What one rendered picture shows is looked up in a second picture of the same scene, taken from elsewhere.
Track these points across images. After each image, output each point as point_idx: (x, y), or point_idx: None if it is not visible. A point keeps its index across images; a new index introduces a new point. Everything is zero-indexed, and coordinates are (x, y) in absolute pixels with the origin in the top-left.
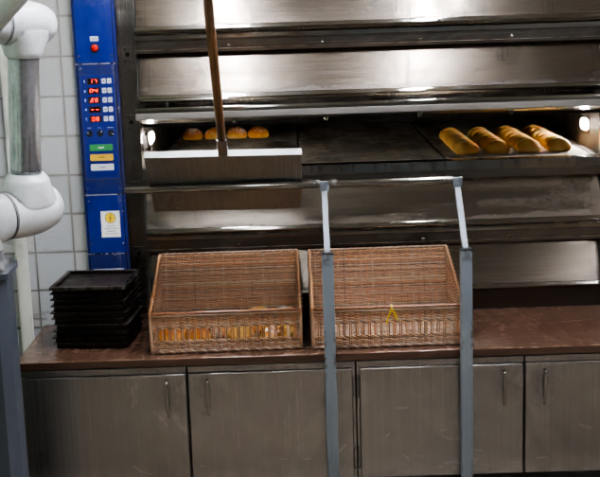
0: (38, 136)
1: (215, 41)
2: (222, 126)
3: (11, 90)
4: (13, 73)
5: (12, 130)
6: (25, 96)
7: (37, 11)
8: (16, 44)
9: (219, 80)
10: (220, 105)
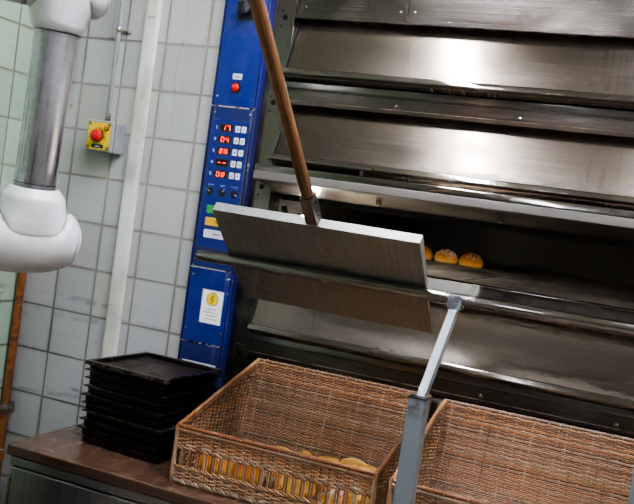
0: (52, 139)
1: (261, 9)
2: (302, 174)
3: (29, 70)
4: (33, 46)
5: (21, 123)
6: (40, 79)
7: None
8: (37, 5)
9: (282, 89)
10: (291, 135)
